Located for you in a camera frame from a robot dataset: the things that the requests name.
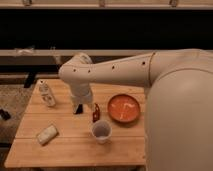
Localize orange plate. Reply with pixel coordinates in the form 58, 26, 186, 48
107, 94, 140, 123

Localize black object on floor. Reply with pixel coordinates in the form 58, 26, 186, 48
0, 109, 11, 120

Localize red small bottle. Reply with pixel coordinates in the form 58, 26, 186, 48
93, 103, 100, 123

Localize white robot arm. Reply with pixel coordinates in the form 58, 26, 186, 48
59, 49, 213, 171

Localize grey shelf rail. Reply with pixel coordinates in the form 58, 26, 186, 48
0, 49, 151, 65

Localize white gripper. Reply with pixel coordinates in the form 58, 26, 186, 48
70, 83, 94, 114

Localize wooden table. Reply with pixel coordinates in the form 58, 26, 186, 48
5, 79, 145, 168

